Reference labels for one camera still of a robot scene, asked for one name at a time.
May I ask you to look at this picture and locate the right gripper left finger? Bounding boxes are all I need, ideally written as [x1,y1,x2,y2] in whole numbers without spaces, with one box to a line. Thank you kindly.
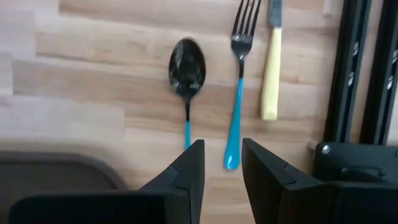
[7,139,206,224]

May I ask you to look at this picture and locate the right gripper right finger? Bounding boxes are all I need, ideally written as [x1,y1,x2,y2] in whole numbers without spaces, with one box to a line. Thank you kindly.
[241,138,398,224]

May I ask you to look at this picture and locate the blue-handled fork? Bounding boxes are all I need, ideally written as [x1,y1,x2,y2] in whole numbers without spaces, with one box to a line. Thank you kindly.
[223,0,262,170]

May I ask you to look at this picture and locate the cream-handled knife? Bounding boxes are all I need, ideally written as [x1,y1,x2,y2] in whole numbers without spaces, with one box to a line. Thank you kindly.
[261,0,284,121]

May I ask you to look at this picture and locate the brown plastic tray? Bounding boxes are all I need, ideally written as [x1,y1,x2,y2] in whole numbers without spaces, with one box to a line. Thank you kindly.
[0,151,128,212]

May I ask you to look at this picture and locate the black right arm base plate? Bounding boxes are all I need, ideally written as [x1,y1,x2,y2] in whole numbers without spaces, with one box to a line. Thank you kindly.
[307,141,398,187]

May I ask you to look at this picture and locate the blue-handled spoon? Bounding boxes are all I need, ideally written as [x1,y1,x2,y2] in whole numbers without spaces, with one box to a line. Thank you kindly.
[168,37,207,151]

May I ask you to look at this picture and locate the black metal table frame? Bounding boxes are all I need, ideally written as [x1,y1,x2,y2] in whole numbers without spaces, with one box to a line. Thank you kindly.
[323,0,398,146]

